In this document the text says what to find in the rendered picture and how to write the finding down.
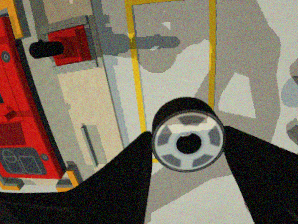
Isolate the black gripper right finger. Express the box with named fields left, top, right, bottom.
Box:
left=223, top=127, right=298, bottom=224

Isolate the black tyre with grey hub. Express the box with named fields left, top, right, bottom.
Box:
left=152, top=96, right=227, bottom=172

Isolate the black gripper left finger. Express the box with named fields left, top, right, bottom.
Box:
left=0, top=131, right=153, bottom=224

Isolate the yellow rectangular outline on table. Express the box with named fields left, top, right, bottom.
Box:
left=124, top=0, right=217, bottom=133

